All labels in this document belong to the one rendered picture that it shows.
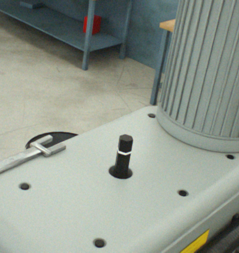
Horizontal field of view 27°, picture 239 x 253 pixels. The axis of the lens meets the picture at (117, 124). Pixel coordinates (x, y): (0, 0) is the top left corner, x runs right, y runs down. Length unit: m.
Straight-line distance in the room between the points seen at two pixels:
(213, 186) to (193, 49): 0.22
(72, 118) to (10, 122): 0.59
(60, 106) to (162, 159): 4.17
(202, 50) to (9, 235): 0.40
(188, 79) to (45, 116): 3.96
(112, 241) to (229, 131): 0.31
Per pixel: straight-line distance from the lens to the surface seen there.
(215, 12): 0.77
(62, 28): 6.38
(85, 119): 4.76
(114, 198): 0.70
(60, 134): 3.30
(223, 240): 0.81
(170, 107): 0.86
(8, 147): 4.27
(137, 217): 0.67
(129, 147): 0.72
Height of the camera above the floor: 2.32
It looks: 29 degrees down
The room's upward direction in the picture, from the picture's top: 9 degrees clockwise
